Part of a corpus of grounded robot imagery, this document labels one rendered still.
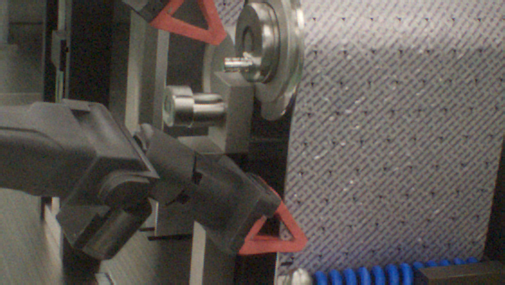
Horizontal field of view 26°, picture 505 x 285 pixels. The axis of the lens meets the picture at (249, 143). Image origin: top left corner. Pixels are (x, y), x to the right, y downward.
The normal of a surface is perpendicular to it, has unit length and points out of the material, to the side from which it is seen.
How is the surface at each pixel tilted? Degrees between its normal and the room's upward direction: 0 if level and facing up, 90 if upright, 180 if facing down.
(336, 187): 90
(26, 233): 0
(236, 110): 90
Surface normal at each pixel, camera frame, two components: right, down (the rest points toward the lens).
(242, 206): -0.76, -0.44
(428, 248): 0.36, 0.33
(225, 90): -0.93, 0.04
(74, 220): -0.63, -0.07
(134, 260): 0.09, -0.94
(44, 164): 0.40, 0.63
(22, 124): 0.57, -0.71
